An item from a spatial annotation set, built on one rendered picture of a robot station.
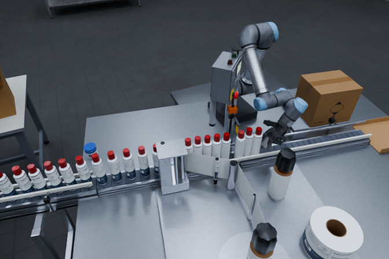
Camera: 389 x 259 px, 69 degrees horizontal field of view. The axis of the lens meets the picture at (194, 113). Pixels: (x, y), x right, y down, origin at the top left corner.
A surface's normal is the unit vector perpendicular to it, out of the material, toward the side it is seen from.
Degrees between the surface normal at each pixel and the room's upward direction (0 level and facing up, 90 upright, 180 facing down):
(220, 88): 90
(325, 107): 90
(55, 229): 0
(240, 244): 0
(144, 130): 0
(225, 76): 90
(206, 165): 90
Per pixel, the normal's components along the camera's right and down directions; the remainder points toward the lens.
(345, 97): 0.22, 0.61
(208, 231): 0.00, -0.78
